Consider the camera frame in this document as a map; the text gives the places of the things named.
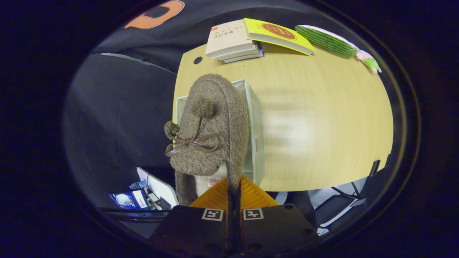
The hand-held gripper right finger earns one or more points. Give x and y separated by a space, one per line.
276 227

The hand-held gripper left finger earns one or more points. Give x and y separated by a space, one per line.
193 229

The cream fabric storage box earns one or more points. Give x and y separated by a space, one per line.
256 118

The brown fuzzy shoe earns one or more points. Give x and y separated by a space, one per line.
215 107

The white panel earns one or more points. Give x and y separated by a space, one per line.
161 186

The clear plastic bottle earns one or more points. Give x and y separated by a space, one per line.
138 185

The blue printed carton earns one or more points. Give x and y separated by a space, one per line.
123 200

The black chair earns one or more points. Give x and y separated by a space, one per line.
373 182

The black backdrop cloth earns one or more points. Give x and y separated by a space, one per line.
118 118

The black table grommet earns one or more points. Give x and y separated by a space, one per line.
198 60

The blue-edged book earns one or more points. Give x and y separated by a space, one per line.
247 58

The white paperback book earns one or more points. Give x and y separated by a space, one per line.
240 55

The pink and green plush toy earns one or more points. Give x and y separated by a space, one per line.
369 61

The yellow book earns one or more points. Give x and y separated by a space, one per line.
276 34

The watermelon slice plush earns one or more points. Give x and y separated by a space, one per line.
326 40

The beige book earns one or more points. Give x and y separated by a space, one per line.
229 37

